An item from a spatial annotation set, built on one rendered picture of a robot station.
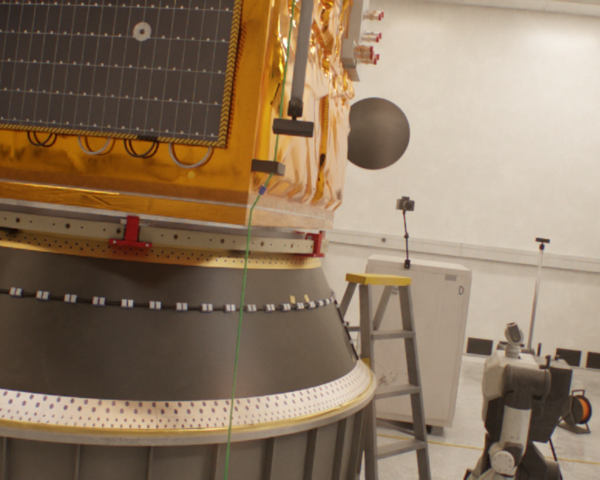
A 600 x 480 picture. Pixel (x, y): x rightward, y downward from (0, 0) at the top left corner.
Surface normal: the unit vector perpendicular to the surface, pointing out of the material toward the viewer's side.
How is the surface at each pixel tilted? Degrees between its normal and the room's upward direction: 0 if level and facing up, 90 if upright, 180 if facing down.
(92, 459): 90
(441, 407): 90
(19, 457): 90
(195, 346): 62
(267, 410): 43
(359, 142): 90
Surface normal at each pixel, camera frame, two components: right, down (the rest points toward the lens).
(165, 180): -0.18, 0.15
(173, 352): 0.44, -0.40
